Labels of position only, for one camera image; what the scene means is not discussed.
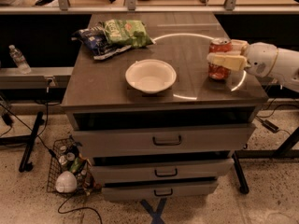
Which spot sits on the top drawer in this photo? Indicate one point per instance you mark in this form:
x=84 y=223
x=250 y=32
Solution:
x=138 y=142

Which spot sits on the blue chip bag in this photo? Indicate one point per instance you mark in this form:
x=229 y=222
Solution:
x=96 y=42

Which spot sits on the white bowl in basket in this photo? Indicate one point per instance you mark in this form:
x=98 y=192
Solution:
x=66 y=182

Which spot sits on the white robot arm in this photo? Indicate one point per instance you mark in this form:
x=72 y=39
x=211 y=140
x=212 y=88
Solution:
x=285 y=70

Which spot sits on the black table leg left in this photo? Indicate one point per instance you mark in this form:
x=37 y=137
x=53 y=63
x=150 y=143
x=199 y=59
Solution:
x=28 y=140

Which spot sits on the black wire basket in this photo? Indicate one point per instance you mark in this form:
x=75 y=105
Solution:
x=68 y=158

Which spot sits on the black power adapter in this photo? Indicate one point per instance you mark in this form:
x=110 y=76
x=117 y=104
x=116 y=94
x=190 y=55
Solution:
x=270 y=126

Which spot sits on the bottom drawer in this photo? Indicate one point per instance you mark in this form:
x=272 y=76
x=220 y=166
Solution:
x=159 y=190

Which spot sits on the clear water bottle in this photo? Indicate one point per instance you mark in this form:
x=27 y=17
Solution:
x=19 y=60

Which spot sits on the orange soda can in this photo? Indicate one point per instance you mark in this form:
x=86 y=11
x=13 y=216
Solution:
x=219 y=44

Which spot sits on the grey drawer cabinet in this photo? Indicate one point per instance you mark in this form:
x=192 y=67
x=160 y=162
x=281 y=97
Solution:
x=151 y=121

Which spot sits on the drawer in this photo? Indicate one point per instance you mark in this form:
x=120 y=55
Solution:
x=130 y=173
x=159 y=190
x=138 y=142

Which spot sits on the green chip bag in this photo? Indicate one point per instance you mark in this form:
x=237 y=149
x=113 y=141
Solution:
x=127 y=33

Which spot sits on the middle drawer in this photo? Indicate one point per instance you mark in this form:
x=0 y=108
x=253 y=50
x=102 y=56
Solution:
x=130 y=173

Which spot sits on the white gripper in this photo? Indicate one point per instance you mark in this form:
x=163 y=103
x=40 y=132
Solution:
x=261 y=61

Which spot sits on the black table leg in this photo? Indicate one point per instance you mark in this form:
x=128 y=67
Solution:
x=285 y=151
x=28 y=140

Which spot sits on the black table leg right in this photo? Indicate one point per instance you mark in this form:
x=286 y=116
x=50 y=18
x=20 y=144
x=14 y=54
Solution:
x=285 y=151

